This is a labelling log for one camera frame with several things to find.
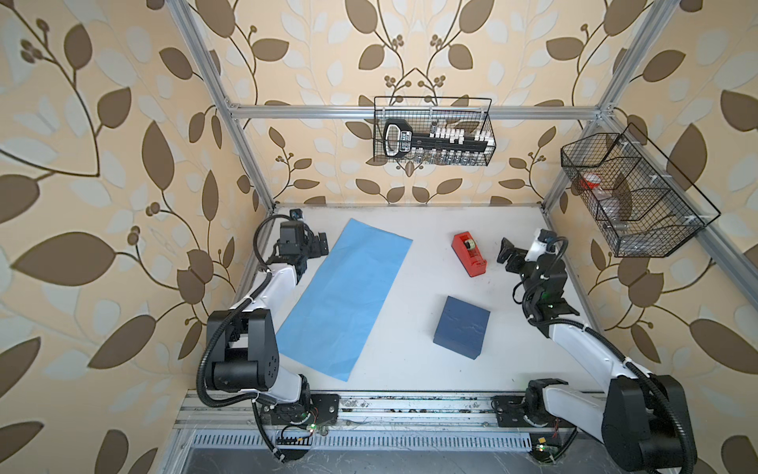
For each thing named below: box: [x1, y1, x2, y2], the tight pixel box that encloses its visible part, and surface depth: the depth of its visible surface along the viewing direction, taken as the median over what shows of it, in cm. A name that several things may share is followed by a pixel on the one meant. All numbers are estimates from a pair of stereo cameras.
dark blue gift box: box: [433, 295, 491, 361], surface depth 84 cm
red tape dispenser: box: [451, 231, 487, 278], surface depth 101 cm
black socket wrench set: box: [382, 119, 495, 165], surface depth 86 cm
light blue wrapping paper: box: [276, 218, 414, 383], surface depth 96 cm
